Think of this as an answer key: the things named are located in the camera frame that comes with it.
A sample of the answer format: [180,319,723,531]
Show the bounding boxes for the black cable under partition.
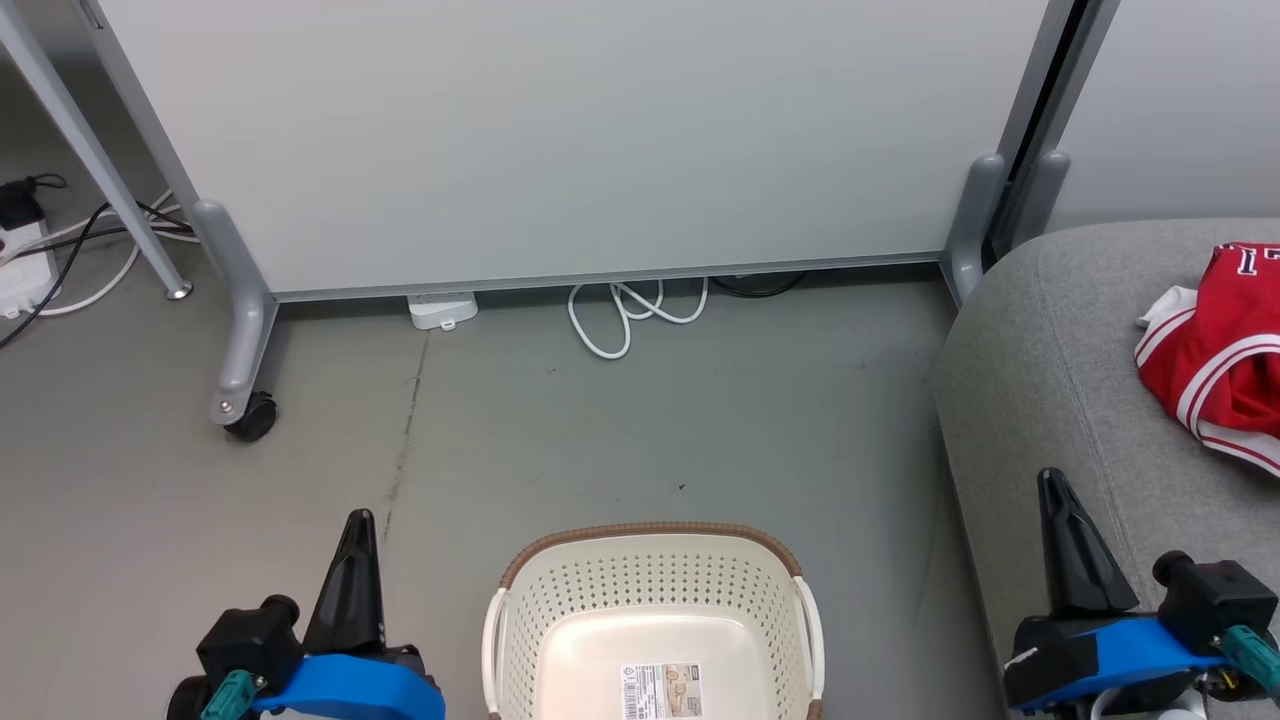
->
[710,272,807,299]

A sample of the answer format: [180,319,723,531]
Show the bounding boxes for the white barcode label sticker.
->
[620,662,703,720]

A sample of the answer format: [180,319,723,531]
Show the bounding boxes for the looped white floor cable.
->
[567,278,710,360]

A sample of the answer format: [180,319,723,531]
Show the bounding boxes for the white power strip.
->
[0,222,61,319]

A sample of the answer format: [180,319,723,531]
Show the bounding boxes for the cream perforated laundry basket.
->
[482,521,827,720]

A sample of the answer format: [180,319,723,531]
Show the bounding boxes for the black floor cables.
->
[0,200,197,351]

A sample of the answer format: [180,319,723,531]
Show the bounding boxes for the white partition panel beside sofa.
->
[990,0,1280,266]

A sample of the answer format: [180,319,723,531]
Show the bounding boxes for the long white power cable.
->
[38,190,197,318]

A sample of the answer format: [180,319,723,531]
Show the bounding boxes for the small white adapter box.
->
[407,291,479,331]

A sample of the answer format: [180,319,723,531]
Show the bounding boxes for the large white partition panel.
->
[75,0,1081,426]

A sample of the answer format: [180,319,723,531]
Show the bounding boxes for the grey fabric sofa seat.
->
[930,218,1280,720]

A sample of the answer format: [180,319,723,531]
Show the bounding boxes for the black blue-banded right gripper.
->
[1003,467,1280,716]

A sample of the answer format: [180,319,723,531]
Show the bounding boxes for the red white-trimmed basketball jersey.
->
[1134,241,1280,477]

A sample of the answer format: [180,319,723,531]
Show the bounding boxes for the black power plug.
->
[0,175,67,231]

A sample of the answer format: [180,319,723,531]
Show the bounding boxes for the black partition caster wheel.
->
[222,392,278,443]

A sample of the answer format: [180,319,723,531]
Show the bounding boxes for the grey metal table leg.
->
[0,0,193,301]

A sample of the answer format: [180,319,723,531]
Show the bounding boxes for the black blue-banded left gripper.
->
[165,508,446,720]

